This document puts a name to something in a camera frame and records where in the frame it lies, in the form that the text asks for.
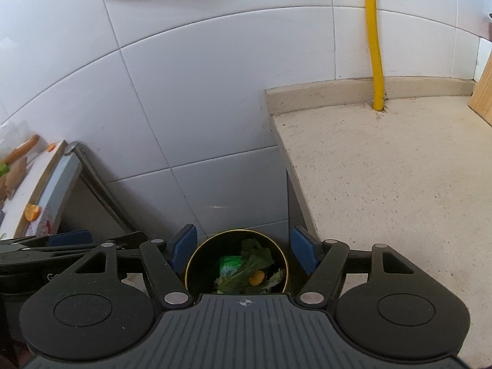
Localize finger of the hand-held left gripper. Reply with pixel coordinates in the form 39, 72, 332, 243
0, 230, 93, 250
0, 232, 149, 264

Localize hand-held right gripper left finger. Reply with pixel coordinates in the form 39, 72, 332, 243
50, 224, 197, 309

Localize green vegetable scraps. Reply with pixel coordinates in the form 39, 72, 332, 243
268, 268, 285, 292

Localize white chopping board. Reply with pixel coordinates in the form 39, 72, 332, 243
0, 140, 68, 240

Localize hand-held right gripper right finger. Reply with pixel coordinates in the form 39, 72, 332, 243
291, 226, 442, 309

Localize ginger root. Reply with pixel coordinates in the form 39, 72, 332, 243
0, 156, 29, 201

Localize grey box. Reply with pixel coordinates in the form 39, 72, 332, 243
33, 154, 81, 236

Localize green snack packet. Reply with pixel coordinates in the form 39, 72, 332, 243
219, 256, 245, 278

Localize yellow pipe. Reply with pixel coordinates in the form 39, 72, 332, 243
363, 0, 385, 112

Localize wooden knife block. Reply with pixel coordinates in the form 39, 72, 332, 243
468, 71, 492, 128

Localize carrot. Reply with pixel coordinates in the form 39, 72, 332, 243
4, 134, 41, 164

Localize black gold-rimmed trash can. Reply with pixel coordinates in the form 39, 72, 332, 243
184, 229, 290, 296

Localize dark green lettuce leaf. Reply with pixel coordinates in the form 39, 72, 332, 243
215, 238, 276, 295

